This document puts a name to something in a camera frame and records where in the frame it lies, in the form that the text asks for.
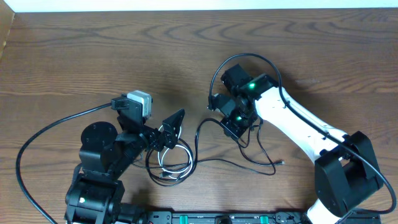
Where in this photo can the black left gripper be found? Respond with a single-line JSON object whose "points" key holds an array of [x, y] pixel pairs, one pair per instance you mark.
{"points": [[160, 141]]}

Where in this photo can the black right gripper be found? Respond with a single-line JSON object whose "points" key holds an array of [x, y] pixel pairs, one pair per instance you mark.
{"points": [[235, 131]]}

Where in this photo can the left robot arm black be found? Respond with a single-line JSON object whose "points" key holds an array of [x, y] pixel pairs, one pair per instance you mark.
{"points": [[96, 192]]}

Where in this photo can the black base rail green clamps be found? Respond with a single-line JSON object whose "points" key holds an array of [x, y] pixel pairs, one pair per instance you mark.
{"points": [[315, 214]]}

